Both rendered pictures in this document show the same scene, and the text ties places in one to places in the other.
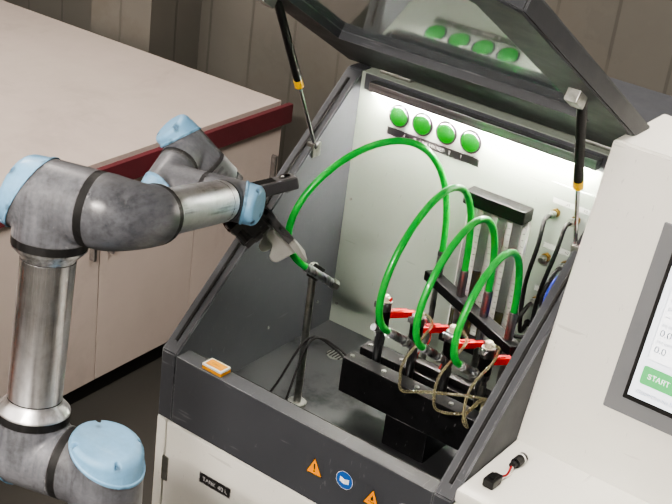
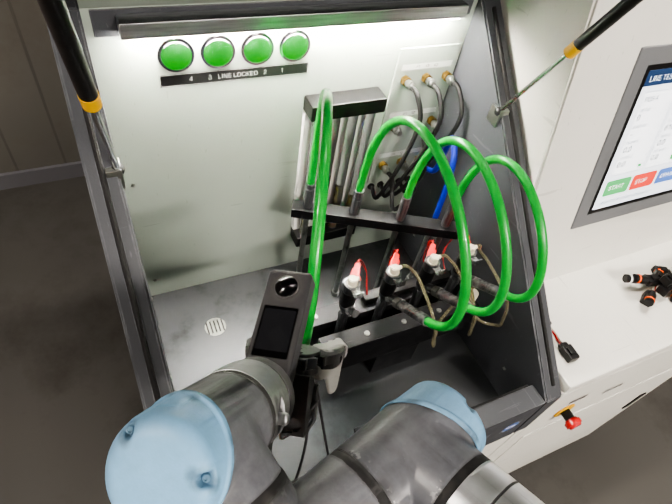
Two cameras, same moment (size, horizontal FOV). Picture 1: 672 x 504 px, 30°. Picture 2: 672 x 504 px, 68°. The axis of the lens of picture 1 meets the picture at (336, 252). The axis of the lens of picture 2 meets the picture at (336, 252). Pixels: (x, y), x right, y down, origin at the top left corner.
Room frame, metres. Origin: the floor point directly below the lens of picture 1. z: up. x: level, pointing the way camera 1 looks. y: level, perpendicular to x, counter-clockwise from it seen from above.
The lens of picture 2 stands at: (2.04, 0.37, 1.76)
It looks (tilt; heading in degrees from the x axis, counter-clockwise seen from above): 49 degrees down; 294
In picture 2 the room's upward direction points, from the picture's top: 12 degrees clockwise
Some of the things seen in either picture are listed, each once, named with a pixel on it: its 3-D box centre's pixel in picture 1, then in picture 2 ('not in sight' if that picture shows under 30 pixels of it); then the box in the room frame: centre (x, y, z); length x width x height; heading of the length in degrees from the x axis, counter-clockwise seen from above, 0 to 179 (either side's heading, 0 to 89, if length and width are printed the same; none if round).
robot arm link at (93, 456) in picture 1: (102, 471); not in sight; (1.60, 0.32, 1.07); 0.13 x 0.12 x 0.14; 74
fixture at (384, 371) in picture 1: (420, 412); (388, 328); (2.14, -0.21, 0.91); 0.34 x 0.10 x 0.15; 57
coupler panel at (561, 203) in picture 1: (562, 263); (413, 124); (2.30, -0.46, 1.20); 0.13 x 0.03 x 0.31; 57
